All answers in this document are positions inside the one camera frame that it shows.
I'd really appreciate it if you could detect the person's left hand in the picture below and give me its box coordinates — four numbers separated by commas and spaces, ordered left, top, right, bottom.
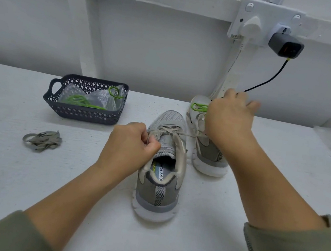
93, 117, 164, 189

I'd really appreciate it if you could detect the person's right hand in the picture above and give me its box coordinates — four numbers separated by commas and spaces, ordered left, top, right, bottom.
200, 85, 264, 165

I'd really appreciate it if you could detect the green shoelace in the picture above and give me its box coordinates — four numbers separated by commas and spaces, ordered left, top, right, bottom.
61, 78, 127, 114
190, 102, 210, 115

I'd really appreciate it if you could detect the gray sneaker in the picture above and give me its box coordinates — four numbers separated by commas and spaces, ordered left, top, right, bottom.
129, 106, 194, 226
178, 93, 240, 180

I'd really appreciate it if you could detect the beige shoelace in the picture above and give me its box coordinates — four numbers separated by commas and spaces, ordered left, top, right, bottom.
148, 120, 210, 161
21, 127, 64, 155

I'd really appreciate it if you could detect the clear plastic bag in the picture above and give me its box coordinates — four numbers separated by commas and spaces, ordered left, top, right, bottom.
58, 77, 127, 114

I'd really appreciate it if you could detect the person's left forearm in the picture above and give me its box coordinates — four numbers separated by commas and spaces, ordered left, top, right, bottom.
0, 151, 125, 251

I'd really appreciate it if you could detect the person's right forearm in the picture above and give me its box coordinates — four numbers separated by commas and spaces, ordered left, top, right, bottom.
217, 142, 331, 251

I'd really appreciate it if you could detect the dark plastic lattice basket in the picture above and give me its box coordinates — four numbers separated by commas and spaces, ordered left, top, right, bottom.
41, 70, 131, 127

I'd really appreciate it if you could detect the gray charger adapter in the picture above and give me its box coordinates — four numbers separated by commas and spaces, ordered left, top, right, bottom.
267, 31, 307, 61

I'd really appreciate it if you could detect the white plug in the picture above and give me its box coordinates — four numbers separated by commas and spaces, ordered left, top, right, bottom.
239, 14, 264, 41

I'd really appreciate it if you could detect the white cable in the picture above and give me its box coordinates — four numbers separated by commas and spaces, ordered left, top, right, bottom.
214, 35, 247, 102

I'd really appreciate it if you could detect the black cable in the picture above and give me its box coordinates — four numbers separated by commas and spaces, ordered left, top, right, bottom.
244, 53, 290, 98

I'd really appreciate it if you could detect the white wall socket plate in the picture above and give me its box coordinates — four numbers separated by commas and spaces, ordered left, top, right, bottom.
227, 0, 308, 51

